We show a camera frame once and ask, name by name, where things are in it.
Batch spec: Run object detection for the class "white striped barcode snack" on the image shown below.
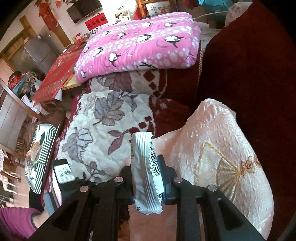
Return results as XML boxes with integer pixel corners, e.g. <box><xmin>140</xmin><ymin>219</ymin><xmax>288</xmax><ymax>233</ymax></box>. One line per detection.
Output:
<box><xmin>130</xmin><ymin>132</ymin><xmax>164</xmax><ymax>215</ymax></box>

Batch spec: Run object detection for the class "purple sleeve forearm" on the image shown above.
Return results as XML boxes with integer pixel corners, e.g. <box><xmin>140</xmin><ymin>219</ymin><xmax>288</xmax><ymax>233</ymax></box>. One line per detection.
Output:
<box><xmin>1</xmin><ymin>207</ymin><xmax>49</xmax><ymax>240</ymax></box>

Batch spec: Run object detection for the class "peach crinkled quilt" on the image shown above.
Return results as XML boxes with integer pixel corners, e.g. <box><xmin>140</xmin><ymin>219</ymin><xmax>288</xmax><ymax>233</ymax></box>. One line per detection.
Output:
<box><xmin>132</xmin><ymin>98</ymin><xmax>274</xmax><ymax>238</ymax></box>

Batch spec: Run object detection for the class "white maroon floral fleece blanket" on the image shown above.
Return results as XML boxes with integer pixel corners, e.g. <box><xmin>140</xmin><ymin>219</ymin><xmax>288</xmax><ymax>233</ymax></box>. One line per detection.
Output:
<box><xmin>41</xmin><ymin>69</ymin><xmax>200</xmax><ymax>207</ymax></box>

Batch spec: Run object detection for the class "green striped white box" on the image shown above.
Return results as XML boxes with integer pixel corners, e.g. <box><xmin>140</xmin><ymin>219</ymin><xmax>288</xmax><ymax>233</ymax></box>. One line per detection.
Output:
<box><xmin>25</xmin><ymin>123</ymin><xmax>57</xmax><ymax>194</ymax></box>

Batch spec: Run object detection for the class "wooden chair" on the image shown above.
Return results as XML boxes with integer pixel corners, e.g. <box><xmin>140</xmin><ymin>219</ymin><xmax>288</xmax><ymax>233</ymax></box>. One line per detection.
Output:
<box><xmin>1</xmin><ymin>80</ymin><xmax>42</xmax><ymax>160</ymax></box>

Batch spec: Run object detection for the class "red patterned tablecloth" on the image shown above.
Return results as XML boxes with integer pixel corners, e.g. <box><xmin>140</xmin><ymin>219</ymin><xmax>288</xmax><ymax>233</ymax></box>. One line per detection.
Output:
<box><xmin>32</xmin><ymin>48</ymin><xmax>83</xmax><ymax>104</ymax></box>

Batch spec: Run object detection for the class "dark maroon cushion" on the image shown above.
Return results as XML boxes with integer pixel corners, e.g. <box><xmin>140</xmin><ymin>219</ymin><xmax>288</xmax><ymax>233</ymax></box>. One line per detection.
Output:
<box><xmin>193</xmin><ymin>1</ymin><xmax>295</xmax><ymax>240</ymax></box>

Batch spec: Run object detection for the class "pink penguin quilt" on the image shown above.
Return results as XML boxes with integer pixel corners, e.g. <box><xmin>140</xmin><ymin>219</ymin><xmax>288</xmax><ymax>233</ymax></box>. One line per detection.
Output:
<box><xmin>74</xmin><ymin>12</ymin><xmax>201</xmax><ymax>83</ymax></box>

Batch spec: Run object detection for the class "grey refrigerator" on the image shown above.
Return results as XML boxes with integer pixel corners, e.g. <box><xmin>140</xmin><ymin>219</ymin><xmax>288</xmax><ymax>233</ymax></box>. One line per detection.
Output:
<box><xmin>6</xmin><ymin>36</ymin><xmax>57</xmax><ymax>75</ymax></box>

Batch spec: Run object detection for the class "framed photo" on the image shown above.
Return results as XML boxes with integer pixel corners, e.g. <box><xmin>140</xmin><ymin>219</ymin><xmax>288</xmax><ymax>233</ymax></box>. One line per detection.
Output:
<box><xmin>115</xmin><ymin>11</ymin><xmax>130</xmax><ymax>23</ymax></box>

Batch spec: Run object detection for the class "red hanging knot decoration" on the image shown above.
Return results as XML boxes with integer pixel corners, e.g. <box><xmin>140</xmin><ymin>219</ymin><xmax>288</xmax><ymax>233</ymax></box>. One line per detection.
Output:
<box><xmin>39</xmin><ymin>3</ymin><xmax>58</xmax><ymax>31</ymax></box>

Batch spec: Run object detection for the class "red banner on wall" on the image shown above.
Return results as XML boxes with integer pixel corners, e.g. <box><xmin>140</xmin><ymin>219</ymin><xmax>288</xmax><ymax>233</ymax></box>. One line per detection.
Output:
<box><xmin>85</xmin><ymin>13</ymin><xmax>108</xmax><ymax>31</ymax></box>

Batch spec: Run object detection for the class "wall mounted black television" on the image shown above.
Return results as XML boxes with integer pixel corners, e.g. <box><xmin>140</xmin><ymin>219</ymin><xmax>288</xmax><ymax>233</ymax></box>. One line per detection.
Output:
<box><xmin>67</xmin><ymin>0</ymin><xmax>102</xmax><ymax>23</ymax></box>

